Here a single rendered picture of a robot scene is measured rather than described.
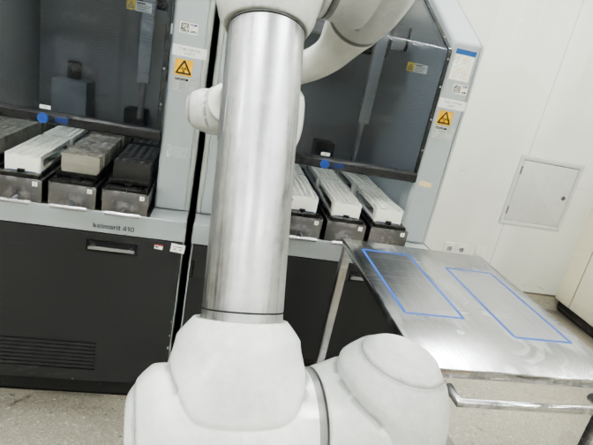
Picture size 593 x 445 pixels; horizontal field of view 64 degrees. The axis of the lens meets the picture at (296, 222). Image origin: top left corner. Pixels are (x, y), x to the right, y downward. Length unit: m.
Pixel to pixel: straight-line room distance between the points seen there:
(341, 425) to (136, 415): 0.22
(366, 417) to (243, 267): 0.22
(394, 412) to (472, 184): 2.62
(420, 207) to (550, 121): 1.67
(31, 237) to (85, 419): 0.66
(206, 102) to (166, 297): 0.75
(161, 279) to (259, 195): 1.10
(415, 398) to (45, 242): 1.30
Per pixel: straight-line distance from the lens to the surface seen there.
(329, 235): 1.59
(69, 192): 1.57
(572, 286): 3.68
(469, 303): 1.22
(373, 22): 0.76
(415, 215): 1.75
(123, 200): 1.54
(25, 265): 1.71
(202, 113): 1.16
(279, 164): 0.57
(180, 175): 1.59
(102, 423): 1.88
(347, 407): 0.58
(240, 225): 0.55
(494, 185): 3.20
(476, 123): 3.03
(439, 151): 1.72
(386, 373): 0.58
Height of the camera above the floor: 1.28
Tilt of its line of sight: 19 degrees down
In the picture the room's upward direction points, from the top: 12 degrees clockwise
